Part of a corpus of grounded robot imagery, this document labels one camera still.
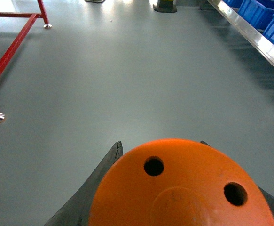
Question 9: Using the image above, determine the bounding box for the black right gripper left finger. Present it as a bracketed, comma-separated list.
[45, 141, 123, 226]

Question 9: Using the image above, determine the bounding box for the orange 4680 cylinder cap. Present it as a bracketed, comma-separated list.
[88, 139, 274, 226]

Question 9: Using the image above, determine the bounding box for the yellow black striped cone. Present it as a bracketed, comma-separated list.
[153, 0, 177, 13]

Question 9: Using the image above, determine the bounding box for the red conveyor frame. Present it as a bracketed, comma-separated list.
[0, 0, 53, 124]

